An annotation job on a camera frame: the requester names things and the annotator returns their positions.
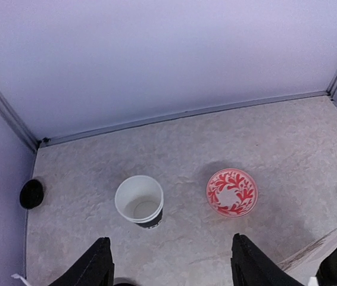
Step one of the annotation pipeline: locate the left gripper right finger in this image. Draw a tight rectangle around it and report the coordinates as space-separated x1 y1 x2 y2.
230 234 300 286

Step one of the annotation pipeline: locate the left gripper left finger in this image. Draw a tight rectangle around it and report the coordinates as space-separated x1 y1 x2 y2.
50 237 114 286

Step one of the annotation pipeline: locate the stack of black paper cups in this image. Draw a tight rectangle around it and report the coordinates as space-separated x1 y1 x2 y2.
114 175 164 229

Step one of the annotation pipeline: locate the white paper takeout bag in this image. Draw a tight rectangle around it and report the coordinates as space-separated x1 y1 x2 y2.
278 227 337 285

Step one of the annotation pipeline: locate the red patterned white bowl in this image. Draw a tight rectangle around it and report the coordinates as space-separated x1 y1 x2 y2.
206 168 258 218

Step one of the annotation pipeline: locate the small black round object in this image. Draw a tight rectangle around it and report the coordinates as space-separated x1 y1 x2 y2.
20 179 44 210

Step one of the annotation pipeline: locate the left rear aluminium post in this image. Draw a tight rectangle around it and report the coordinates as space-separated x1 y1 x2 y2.
0 92 39 153

